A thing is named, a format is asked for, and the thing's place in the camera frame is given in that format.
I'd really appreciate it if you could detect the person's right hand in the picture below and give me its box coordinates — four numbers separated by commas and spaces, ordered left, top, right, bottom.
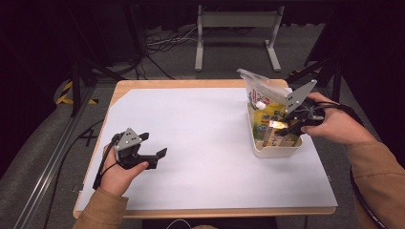
300, 92, 378, 147

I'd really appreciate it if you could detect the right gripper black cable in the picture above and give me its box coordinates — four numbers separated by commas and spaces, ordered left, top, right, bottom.
313, 100, 388, 229

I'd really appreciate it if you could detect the clear bag of dried seaweed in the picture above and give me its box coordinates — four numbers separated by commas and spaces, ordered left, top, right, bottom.
237, 68, 295, 111

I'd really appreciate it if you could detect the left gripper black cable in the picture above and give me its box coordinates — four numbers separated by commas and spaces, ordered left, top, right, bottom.
92, 133, 123, 192

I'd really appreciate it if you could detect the white plastic container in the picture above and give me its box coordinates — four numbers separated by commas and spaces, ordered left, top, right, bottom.
246, 100, 304, 159

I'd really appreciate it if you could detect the aluminium rail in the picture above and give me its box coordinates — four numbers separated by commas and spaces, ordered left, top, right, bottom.
12, 85, 96, 229

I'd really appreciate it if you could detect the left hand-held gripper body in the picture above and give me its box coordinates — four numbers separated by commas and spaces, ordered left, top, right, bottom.
111, 127, 160, 171

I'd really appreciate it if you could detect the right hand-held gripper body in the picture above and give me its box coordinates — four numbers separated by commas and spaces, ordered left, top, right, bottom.
284, 79, 327, 130

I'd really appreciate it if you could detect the small striped yellow box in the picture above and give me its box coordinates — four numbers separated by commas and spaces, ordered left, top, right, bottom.
262, 119, 301, 148

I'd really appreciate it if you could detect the black frame post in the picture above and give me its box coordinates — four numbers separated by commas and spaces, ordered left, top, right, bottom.
286, 56, 343, 103
70, 41, 123, 117

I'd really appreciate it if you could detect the person's left hand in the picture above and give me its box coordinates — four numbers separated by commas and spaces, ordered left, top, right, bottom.
98, 142, 150, 198

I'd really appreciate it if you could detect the grey metal stand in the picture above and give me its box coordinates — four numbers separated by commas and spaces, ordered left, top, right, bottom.
194, 4, 286, 73

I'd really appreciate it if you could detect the thin white cable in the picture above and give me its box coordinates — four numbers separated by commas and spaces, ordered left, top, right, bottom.
163, 219, 192, 229

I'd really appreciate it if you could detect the yellow black hazard tape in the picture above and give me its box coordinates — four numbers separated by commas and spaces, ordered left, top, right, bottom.
55, 80, 99, 106

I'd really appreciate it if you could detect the bundle of floor cables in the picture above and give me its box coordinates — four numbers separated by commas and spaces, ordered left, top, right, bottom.
127, 24, 200, 80

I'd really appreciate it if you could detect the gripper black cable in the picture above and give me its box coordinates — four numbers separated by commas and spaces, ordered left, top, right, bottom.
92, 133, 123, 192
313, 100, 388, 229

